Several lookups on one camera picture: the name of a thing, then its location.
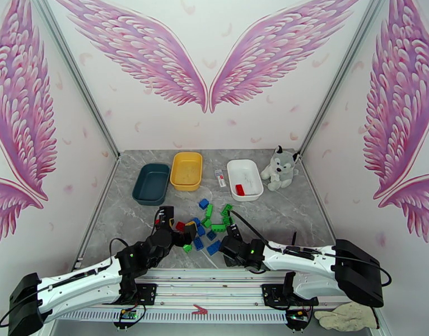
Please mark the blue lego brick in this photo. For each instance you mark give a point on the blue lego brick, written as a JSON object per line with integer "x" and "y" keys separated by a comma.
{"x": 197, "y": 221}
{"x": 211, "y": 235}
{"x": 198, "y": 243}
{"x": 213, "y": 248}
{"x": 203, "y": 203}
{"x": 201, "y": 231}

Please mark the red lego brick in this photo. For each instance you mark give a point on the red lego brick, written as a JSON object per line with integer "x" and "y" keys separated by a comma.
{"x": 239, "y": 190}
{"x": 180, "y": 226}

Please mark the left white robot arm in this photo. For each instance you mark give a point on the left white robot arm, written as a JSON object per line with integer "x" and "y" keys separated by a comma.
{"x": 78, "y": 284}

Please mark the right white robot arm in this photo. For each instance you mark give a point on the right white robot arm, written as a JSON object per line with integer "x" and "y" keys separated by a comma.
{"x": 305, "y": 258}

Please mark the small green lego brick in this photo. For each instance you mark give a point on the small green lego brick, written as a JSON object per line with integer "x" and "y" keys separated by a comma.
{"x": 187, "y": 248}

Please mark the flat blue lego brick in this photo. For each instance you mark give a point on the flat blue lego brick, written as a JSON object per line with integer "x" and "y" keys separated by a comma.
{"x": 213, "y": 248}

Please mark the long green lego brick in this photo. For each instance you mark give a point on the long green lego brick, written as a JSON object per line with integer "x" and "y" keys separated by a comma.
{"x": 209, "y": 210}

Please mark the yellow plastic container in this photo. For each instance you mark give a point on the yellow plastic container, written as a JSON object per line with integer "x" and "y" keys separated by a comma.
{"x": 186, "y": 170}

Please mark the teal plastic container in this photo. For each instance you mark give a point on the teal plastic container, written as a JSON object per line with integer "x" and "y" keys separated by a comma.
{"x": 149, "y": 184}

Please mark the small white red packet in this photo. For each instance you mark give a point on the small white red packet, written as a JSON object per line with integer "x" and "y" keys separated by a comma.
{"x": 220, "y": 177}

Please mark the small circuit board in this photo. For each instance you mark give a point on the small circuit board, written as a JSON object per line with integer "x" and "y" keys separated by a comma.
{"x": 295, "y": 314}
{"x": 128, "y": 314}

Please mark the white plastic container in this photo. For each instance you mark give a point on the white plastic container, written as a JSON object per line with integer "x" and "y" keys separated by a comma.
{"x": 247, "y": 175}

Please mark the grey husky plush toy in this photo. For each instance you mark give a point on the grey husky plush toy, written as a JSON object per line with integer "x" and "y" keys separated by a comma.
{"x": 279, "y": 170}

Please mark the white work glove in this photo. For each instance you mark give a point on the white work glove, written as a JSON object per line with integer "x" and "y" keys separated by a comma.
{"x": 344, "y": 317}

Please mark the aluminium linear rail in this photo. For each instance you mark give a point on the aluminium linear rail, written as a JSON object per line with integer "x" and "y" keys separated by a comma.
{"x": 207, "y": 286}

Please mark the aluminium table edge rail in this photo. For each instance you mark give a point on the aluminium table edge rail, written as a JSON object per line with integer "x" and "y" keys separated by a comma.
{"x": 95, "y": 214}
{"x": 320, "y": 205}

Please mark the aluminium frame post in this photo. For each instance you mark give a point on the aluminium frame post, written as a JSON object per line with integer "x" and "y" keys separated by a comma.
{"x": 78, "y": 76}
{"x": 342, "y": 76}

